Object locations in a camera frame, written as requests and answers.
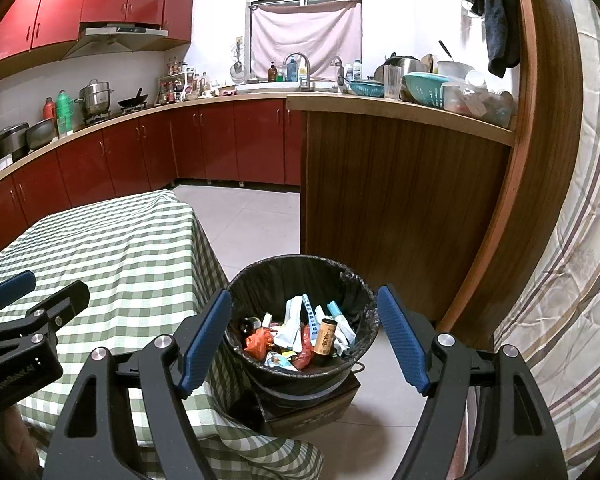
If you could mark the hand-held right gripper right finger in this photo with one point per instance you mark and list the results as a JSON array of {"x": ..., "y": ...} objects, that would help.
[{"x": 405, "y": 340}]

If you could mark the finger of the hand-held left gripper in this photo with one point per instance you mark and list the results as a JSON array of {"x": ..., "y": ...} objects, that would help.
[
  {"x": 65, "y": 302},
  {"x": 12, "y": 289}
]

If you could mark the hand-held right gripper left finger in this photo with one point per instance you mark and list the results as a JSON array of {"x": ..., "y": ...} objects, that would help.
[{"x": 205, "y": 345}]

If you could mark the small dark-capped bottle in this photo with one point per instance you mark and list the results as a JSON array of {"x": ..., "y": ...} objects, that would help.
[{"x": 250, "y": 327}]

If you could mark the small orange plastic bag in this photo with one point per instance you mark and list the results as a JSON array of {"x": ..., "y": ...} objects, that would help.
[{"x": 257, "y": 342}]

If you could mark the teal-tipped white stick packet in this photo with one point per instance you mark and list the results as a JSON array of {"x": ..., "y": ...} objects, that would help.
[{"x": 340, "y": 325}]

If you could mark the green-white packet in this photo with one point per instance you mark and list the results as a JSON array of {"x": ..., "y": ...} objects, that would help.
[{"x": 280, "y": 360}]

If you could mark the small orange-brown bottle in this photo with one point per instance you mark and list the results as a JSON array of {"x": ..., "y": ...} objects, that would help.
[{"x": 324, "y": 342}]

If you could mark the large white-blue powder packet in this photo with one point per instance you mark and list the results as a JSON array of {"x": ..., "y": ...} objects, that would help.
[{"x": 290, "y": 320}]

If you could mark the narrow white-blue strip packet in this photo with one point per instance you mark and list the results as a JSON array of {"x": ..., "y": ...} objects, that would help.
[{"x": 308, "y": 310}]

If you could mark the black lined trash bin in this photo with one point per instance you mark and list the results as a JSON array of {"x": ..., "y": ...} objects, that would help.
[{"x": 280, "y": 275}]

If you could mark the person's left forearm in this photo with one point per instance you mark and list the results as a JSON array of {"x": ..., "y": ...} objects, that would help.
[{"x": 22, "y": 445}]

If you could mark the green checkered tablecloth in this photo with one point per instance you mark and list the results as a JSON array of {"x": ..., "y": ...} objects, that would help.
[{"x": 130, "y": 260}]

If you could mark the brown cardboard box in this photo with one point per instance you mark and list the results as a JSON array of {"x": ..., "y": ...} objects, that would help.
[{"x": 305, "y": 417}]

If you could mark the brown wooden counter cabinet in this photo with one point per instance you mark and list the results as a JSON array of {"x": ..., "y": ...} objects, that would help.
[{"x": 405, "y": 200}]

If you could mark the black cooking pot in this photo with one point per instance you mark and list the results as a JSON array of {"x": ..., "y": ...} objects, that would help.
[{"x": 10, "y": 142}]

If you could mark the steel basin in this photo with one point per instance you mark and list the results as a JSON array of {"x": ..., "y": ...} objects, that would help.
[{"x": 41, "y": 135}]

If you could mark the red base cabinets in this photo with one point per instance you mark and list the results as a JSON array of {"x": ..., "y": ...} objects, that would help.
[{"x": 130, "y": 150}]

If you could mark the striped beige curtain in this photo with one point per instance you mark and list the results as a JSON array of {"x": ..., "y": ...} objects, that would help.
[{"x": 580, "y": 285}]

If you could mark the red thermos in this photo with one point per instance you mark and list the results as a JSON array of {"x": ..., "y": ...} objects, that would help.
[{"x": 49, "y": 109}]

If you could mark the green thermos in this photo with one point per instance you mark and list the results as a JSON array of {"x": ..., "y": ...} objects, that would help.
[{"x": 64, "y": 112}]

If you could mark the steel steamer pot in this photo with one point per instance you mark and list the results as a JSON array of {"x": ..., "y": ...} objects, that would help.
[{"x": 96, "y": 100}]

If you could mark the black wok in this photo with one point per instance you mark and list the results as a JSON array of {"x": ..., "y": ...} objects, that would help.
[{"x": 132, "y": 102}]

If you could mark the spice rack with bottles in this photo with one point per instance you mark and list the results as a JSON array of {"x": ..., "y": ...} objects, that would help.
[{"x": 174, "y": 85}]

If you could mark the clear plastic container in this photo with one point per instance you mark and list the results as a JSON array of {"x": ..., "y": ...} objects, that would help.
[{"x": 475, "y": 105}]

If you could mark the large teal colander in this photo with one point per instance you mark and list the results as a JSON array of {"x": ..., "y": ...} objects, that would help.
[{"x": 425, "y": 90}]

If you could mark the small teal basket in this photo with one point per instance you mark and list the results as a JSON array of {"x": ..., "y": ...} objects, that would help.
[{"x": 366, "y": 88}]

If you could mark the clear glass tumbler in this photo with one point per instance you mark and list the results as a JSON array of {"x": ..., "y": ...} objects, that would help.
[{"x": 393, "y": 82}]

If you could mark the steel range hood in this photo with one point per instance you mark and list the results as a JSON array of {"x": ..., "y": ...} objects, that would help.
[{"x": 120, "y": 37}]

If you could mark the small steel faucet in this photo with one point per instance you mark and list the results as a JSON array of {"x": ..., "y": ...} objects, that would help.
[{"x": 337, "y": 75}]

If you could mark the white plastic bottles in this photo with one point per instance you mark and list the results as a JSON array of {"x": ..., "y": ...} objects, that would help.
[{"x": 354, "y": 70}]

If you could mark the steel kettle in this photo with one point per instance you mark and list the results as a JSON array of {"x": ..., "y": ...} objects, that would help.
[{"x": 405, "y": 65}]

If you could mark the white pot with ladle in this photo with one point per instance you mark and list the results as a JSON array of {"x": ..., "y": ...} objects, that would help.
[{"x": 455, "y": 67}]

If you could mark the brown glass bottle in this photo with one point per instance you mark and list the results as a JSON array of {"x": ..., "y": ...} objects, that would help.
[{"x": 272, "y": 72}]

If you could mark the white spray bottle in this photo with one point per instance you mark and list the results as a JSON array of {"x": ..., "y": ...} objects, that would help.
[{"x": 303, "y": 76}]

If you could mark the tall steel faucet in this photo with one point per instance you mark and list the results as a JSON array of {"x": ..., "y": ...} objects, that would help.
[{"x": 304, "y": 72}]

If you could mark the blue detergent bottle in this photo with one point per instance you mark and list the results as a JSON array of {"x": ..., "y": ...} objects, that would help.
[{"x": 291, "y": 71}]

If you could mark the pink window curtain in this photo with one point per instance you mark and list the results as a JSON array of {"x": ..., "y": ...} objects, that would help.
[{"x": 305, "y": 40}]

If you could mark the dark hanging clothing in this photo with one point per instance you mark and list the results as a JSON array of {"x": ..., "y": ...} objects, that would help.
[{"x": 500, "y": 20}]

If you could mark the brown wooden door frame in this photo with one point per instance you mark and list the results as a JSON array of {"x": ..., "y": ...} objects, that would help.
[{"x": 545, "y": 135}]

